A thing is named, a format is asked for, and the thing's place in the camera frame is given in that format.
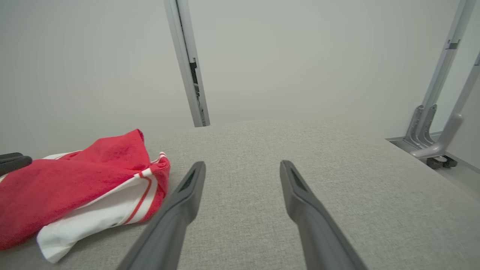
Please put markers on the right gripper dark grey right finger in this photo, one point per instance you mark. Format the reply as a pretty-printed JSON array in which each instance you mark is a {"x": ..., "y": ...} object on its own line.
[{"x": 318, "y": 240}]

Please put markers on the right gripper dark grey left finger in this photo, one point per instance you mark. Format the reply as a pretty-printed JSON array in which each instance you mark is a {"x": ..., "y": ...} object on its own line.
[{"x": 168, "y": 232}]

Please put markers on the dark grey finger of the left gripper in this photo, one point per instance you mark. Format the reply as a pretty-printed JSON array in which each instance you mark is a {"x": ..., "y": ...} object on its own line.
[
  {"x": 11, "y": 156},
  {"x": 17, "y": 164}
]

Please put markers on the red garment with striped trim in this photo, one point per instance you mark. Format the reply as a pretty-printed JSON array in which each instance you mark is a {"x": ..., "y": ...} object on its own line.
[{"x": 56, "y": 187}]

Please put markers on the black caster wheel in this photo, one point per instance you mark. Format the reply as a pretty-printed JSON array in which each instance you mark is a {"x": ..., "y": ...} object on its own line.
[{"x": 438, "y": 163}]

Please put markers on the grey curved metal leg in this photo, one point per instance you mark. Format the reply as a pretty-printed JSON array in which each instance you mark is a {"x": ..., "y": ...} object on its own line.
[{"x": 450, "y": 127}]

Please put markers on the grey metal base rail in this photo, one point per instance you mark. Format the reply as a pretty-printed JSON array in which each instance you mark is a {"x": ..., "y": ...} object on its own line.
[{"x": 396, "y": 141}]

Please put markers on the grey metal partition post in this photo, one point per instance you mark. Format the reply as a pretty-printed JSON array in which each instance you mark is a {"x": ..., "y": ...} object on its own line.
[{"x": 183, "y": 56}]

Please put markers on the grey metal post with bracket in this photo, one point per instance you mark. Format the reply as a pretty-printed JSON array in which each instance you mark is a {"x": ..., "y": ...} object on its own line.
[{"x": 446, "y": 60}]

